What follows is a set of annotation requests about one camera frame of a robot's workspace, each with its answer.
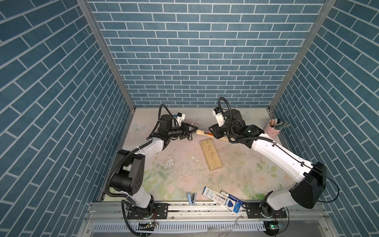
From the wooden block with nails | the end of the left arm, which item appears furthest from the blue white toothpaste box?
the end of the left arm

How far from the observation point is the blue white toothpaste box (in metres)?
0.76

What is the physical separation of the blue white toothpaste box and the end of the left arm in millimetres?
304

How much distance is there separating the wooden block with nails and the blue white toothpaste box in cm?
13

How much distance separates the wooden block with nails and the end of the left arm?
0.19 meters

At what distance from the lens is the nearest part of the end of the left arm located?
0.76 m

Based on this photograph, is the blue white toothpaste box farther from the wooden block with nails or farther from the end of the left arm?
the end of the left arm

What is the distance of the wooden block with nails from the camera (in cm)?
88
